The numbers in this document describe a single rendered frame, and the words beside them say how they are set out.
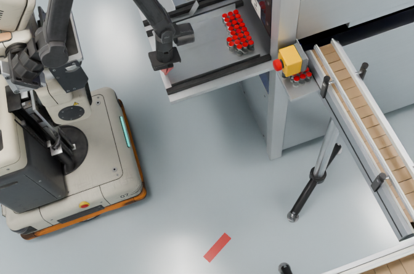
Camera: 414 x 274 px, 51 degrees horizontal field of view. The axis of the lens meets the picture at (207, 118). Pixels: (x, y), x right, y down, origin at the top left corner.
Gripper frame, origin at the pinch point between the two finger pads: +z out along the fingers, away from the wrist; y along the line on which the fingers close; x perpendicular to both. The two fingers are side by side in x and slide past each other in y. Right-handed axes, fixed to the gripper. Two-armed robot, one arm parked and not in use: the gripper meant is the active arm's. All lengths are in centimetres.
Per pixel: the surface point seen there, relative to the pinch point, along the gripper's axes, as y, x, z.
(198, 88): 9.9, -9.2, 1.8
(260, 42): 37.6, 1.4, -3.1
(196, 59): 13.2, 3.2, 0.9
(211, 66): 17.0, -1.8, 0.2
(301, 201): 56, -40, 73
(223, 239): 16, -42, 90
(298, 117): 59, -12, 41
